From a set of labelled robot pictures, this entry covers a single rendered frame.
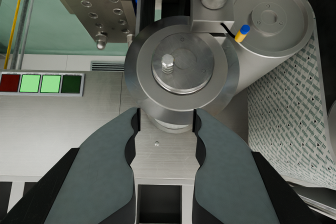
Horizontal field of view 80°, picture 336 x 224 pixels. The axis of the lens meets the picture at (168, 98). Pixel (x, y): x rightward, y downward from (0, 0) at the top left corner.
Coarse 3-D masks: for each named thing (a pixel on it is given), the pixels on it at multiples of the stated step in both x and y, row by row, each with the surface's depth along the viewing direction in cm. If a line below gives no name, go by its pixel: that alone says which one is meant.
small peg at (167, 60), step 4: (164, 56) 21; (168, 56) 21; (172, 56) 21; (164, 60) 21; (168, 60) 21; (172, 60) 21; (164, 64) 21; (168, 64) 21; (172, 64) 21; (164, 68) 22; (168, 68) 22; (172, 68) 22; (164, 72) 23; (168, 72) 23
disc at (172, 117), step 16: (176, 16) 27; (144, 32) 27; (208, 32) 27; (128, 48) 26; (224, 48) 26; (128, 64) 26; (128, 80) 25; (208, 80) 25; (144, 96) 25; (224, 96) 25; (160, 112) 24; (176, 112) 24; (192, 112) 24; (208, 112) 24
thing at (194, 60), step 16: (160, 48) 24; (176, 48) 24; (192, 48) 24; (208, 48) 24; (160, 64) 24; (176, 64) 24; (192, 64) 24; (208, 64) 24; (160, 80) 23; (176, 80) 23; (192, 80) 23
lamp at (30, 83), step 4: (24, 76) 59; (28, 76) 59; (32, 76) 59; (36, 76) 59; (24, 80) 59; (28, 80) 59; (32, 80) 59; (36, 80) 59; (24, 84) 59; (28, 84) 59; (32, 84) 59; (36, 84) 59; (20, 88) 58; (24, 88) 58; (28, 88) 58; (32, 88) 58; (36, 88) 58
